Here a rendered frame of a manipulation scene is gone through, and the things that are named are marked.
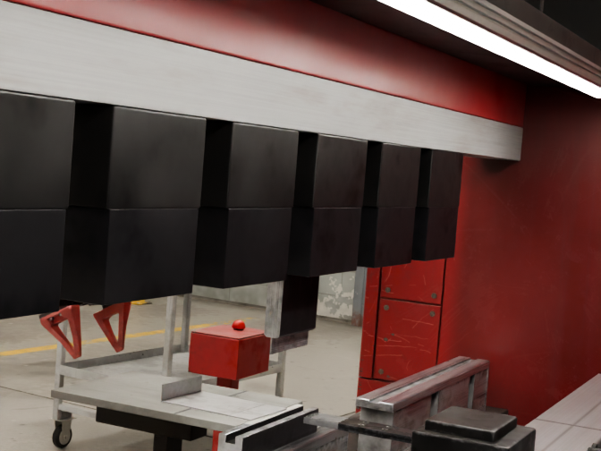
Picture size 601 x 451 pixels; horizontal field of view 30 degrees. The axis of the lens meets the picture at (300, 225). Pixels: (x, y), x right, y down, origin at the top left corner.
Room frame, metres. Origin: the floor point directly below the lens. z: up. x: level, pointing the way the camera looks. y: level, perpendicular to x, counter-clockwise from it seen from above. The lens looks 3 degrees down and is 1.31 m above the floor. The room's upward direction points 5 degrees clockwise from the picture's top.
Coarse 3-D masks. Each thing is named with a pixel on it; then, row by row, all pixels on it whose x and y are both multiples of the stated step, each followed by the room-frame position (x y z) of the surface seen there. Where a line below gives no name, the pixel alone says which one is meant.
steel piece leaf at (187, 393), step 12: (168, 384) 1.37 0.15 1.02; (180, 384) 1.39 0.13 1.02; (192, 384) 1.41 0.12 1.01; (168, 396) 1.37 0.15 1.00; (180, 396) 1.39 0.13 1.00; (192, 396) 1.39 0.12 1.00; (204, 396) 1.40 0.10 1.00; (216, 396) 1.40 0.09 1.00; (228, 396) 1.41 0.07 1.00; (192, 408) 1.34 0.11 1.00; (204, 408) 1.33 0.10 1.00; (216, 408) 1.34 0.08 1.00; (228, 408) 1.34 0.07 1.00; (240, 408) 1.35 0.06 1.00
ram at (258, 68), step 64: (0, 0) 0.79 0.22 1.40; (64, 0) 0.85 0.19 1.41; (128, 0) 0.92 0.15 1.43; (192, 0) 1.01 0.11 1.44; (256, 0) 1.12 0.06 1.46; (0, 64) 0.79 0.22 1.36; (64, 64) 0.86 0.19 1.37; (128, 64) 0.93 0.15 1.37; (192, 64) 1.02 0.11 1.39; (256, 64) 1.13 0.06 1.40; (320, 64) 1.27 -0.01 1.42; (384, 64) 1.44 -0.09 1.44; (448, 64) 1.67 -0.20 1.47; (320, 128) 1.28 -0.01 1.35; (384, 128) 1.46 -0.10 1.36; (448, 128) 1.70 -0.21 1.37; (512, 128) 2.02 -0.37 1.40
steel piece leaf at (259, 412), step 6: (252, 408) 1.35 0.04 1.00; (258, 408) 1.36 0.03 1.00; (264, 408) 1.36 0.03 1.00; (270, 408) 1.36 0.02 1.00; (276, 408) 1.36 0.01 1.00; (282, 408) 1.37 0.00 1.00; (234, 414) 1.31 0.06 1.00; (240, 414) 1.31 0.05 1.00; (246, 414) 1.32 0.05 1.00; (252, 414) 1.32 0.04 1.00; (258, 414) 1.32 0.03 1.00; (264, 414) 1.32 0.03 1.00; (270, 414) 1.34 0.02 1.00; (246, 420) 1.30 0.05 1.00; (252, 420) 1.30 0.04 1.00
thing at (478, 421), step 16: (320, 416) 1.33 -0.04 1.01; (336, 416) 1.33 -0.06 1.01; (432, 416) 1.24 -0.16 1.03; (448, 416) 1.24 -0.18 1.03; (464, 416) 1.25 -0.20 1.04; (480, 416) 1.26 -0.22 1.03; (496, 416) 1.26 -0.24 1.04; (512, 416) 1.27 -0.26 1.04; (368, 432) 1.28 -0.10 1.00; (384, 432) 1.27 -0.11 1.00; (400, 432) 1.28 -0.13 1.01; (416, 432) 1.21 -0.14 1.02; (432, 432) 1.21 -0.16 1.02; (448, 432) 1.21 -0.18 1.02; (464, 432) 1.20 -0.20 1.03; (480, 432) 1.19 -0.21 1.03; (496, 432) 1.20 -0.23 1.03; (512, 432) 1.24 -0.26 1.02; (528, 432) 1.25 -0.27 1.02; (416, 448) 1.21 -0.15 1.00; (432, 448) 1.20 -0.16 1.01; (448, 448) 1.20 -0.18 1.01; (464, 448) 1.19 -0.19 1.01; (480, 448) 1.18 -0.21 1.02; (496, 448) 1.17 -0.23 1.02; (512, 448) 1.18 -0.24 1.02; (528, 448) 1.25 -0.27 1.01
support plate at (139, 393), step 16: (80, 384) 1.42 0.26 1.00; (96, 384) 1.43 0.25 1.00; (112, 384) 1.44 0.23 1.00; (128, 384) 1.45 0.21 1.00; (144, 384) 1.45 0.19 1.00; (160, 384) 1.46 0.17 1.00; (208, 384) 1.49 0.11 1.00; (80, 400) 1.36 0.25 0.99; (96, 400) 1.35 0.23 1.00; (112, 400) 1.35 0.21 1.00; (128, 400) 1.35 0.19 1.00; (144, 400) 1.36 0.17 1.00; (160, 400) 1.37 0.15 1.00; (256, 400) 1.41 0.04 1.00; (272, 400) 1.42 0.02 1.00; (288, 400) 1.43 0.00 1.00; (160, 416) 1.31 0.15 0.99; (176, 416) 1.30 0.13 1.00; (192, 416) 1.30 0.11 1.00; (208, 416) 1.30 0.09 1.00; (224, 416) 1.31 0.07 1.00
